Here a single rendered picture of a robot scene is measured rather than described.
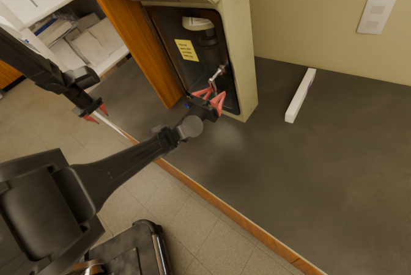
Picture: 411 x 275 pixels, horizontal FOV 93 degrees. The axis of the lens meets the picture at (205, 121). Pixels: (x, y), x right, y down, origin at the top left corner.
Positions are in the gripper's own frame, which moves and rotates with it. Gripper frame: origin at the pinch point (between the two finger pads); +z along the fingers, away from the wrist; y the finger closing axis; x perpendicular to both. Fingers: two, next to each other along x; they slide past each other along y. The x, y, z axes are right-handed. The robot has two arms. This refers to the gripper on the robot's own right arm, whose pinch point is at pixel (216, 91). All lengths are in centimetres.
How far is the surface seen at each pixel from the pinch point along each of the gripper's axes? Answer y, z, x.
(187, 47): 11.2, 3.8, -12.2
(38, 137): 280, -93, 112
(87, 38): 124, 9, 3
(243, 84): -4.8, 7.9, 1.9
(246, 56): -4.8, 12.0, -6.1
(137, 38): 31.9, -0.2, -15.0
